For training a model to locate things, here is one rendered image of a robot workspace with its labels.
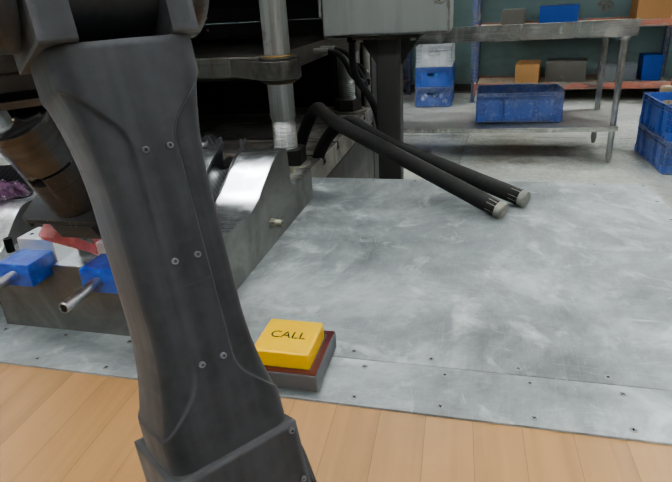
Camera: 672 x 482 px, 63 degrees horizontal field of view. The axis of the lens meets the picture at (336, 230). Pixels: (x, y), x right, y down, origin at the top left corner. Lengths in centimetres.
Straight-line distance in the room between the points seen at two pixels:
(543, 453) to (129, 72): 43
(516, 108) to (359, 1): 299
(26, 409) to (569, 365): 55
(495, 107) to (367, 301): 361
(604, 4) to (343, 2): 594
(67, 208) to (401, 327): 38
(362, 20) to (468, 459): 107
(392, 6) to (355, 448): 105
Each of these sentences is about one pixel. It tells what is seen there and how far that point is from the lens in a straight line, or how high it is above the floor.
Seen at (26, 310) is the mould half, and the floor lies 82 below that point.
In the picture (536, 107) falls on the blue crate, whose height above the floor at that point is 37.
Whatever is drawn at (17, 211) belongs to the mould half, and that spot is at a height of 89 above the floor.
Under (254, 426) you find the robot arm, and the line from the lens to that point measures 29.
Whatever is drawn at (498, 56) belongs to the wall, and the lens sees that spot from 716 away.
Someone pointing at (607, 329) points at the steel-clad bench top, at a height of 80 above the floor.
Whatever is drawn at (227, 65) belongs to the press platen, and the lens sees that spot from 142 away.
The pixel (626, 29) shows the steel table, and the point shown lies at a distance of 409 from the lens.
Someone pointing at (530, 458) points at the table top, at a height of 80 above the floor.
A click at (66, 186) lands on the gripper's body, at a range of 57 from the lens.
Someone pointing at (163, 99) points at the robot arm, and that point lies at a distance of 26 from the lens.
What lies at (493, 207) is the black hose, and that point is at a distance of 95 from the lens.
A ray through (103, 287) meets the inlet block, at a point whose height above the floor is 88.
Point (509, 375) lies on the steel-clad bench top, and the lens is 59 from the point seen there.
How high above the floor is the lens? 116
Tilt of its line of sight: 23 degrees down
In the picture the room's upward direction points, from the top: 3 degrees counter-clockwise
